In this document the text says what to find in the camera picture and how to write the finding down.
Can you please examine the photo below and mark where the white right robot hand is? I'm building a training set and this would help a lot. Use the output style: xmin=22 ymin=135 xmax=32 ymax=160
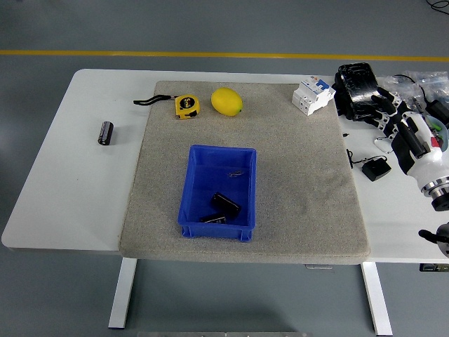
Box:
xmin=368 ymin=86 xmax=449 ymax=187

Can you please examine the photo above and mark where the long dark brown battery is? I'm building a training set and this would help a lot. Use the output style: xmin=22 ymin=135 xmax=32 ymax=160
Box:
xmin=210 ymin=192 xmax=242 ymax=220

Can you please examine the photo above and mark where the short black printed battery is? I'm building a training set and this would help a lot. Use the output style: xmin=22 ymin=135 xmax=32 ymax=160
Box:
xmin=199 ymin=213 xmax=229 ymax=224

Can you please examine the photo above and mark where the blue plastic box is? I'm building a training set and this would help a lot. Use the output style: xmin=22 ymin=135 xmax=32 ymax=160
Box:
xmin=177 ymin=143 xmax=257 ymax=243

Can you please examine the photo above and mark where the black cylindrical battery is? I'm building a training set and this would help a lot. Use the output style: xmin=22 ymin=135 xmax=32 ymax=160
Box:
xmin=97 ymin=121 xmax=115 ymax=147

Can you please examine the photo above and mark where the light blue bowl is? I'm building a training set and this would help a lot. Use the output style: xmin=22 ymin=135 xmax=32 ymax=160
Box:
xmin=424 ymin=115 xmax=449 ymax=152

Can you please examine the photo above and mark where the clear bag of metal nuts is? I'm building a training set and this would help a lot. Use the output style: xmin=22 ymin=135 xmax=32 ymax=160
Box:
xmin=382 ymin=75 xmax=427 ymax=113

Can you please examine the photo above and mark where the clear plastic bag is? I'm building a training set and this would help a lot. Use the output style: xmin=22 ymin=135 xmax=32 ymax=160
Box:
xmin=403 ymin=70 xmax=449 ymax=103

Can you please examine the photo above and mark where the black wrapped pouch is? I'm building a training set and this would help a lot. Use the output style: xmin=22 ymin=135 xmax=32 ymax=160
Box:
xmin=331 ymin=62 xmax=390 ymax=124

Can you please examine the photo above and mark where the black table control panel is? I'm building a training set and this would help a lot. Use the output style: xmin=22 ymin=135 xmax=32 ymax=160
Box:
xmin=420 ymin=262 xmax=449 ymax=273

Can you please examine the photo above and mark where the white circuit breaker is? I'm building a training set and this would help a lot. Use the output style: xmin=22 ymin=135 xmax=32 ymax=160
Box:
xmin=291 ymin=77 xmax=337 ymax=117

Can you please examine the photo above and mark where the white table leg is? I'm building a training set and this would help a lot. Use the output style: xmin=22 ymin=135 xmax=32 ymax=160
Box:
xmin=361 ymin=261 xmax=393 ymax=336
xmin=107 ymin=258 xmax=138 ymax=329

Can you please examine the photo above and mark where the yellow lemon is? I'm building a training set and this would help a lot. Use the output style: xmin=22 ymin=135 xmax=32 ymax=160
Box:
xmin=210 ymin=87 xmax=243 ymax=117

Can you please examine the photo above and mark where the yellow tape measure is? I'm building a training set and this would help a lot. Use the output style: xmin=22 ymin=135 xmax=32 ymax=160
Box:
xmin=133 ymin=93 xmax=201 ymax=121

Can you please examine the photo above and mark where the grey-brown felt mat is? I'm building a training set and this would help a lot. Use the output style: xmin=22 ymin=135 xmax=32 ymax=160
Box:
xmin=118 ymin=80 xmax=371 ymax=265

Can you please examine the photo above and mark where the black power adapter with cord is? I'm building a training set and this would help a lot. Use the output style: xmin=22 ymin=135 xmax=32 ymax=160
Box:
xmin=346 ymin=147 xmax=392 ymax=182

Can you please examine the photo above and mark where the black charger with cable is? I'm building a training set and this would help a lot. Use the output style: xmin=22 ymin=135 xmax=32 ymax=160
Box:
xmin=392 ymin=74 xmax=449 ymax=121

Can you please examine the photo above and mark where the black floor cable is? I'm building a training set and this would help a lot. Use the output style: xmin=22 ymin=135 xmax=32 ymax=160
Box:
xmin=426 ymin=0 xmax=449 ymax=15

